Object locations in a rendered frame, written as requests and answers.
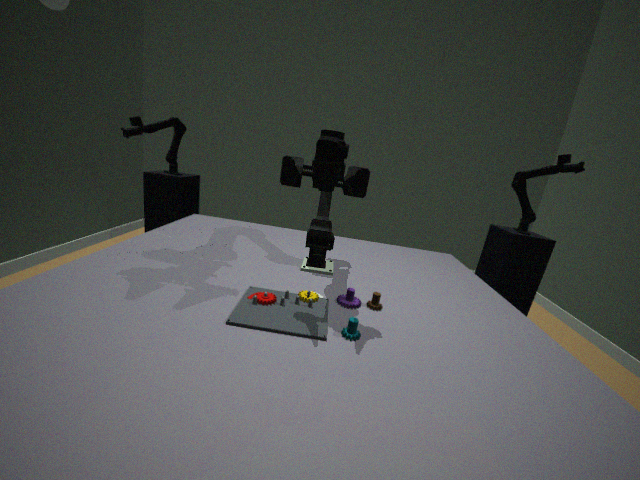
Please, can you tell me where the red gear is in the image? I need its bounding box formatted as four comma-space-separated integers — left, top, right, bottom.
256, 292, 276, 306

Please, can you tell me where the teal gear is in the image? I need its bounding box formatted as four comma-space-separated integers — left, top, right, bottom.
341, 317, 361, 341

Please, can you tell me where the brown gear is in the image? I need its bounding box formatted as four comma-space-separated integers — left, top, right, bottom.
367, 292, 383, 312

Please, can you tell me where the yellow gear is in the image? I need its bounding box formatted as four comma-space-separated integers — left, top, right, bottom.
298, 290, 319, 303

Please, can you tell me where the purple gear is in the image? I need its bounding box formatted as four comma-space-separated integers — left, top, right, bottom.
337, 288, 362, 310

